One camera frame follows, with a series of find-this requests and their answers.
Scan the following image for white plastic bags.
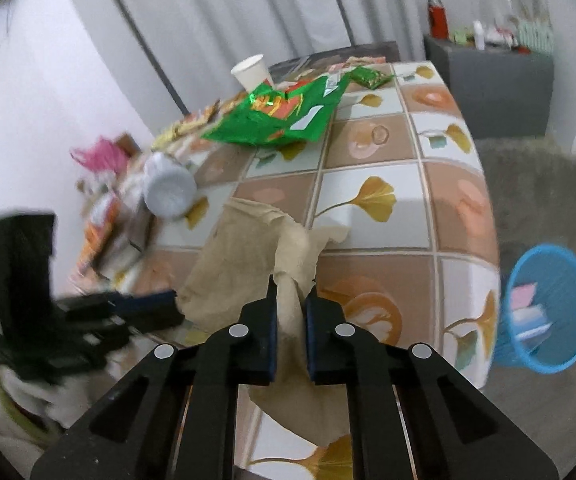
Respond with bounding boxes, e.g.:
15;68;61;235
0;360;68;446

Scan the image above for grey cabinet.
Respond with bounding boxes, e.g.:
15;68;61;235
424;34;555;138

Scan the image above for flat orange packets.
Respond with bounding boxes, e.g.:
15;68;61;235
328;56;385;73

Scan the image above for grey curtain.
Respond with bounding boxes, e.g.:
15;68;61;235
52;0;576;116

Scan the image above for toiletries clutter on cabinet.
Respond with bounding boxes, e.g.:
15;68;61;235
450;0;554;56

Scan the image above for green potato chip bag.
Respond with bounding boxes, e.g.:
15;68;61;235
200;72;353;150

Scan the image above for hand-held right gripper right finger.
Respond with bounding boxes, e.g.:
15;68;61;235
304;285;556;480

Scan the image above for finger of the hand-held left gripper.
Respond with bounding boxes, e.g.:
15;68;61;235
55;289;183;333

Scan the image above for red bottle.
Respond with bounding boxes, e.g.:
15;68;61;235
428;0;449;39

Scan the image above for white paper cup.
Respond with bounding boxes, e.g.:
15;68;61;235
231;54;273;92

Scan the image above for dark side table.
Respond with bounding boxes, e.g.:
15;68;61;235
268;41;401;78

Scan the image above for small white carton box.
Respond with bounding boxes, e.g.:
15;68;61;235
100;220;156;281

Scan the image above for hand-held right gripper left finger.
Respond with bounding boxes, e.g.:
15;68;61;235
30;275;279;480

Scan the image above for yellow-green snack packet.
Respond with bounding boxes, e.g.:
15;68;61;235
154;122;186;150

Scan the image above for orange snack bag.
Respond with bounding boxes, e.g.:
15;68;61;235
75;192;123;281

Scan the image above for brown paper towel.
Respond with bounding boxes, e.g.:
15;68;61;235
175;197;353;448

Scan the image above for brown cardboard box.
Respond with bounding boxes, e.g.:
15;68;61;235
112;132;143;158

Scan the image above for blue mesh trash bin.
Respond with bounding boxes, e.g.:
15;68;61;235
495;244;576;374

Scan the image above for white bottle with strawberry label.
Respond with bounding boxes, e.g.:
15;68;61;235
142;152;197;220

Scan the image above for small green snack packet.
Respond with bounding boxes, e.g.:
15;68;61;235
350;66;393;90

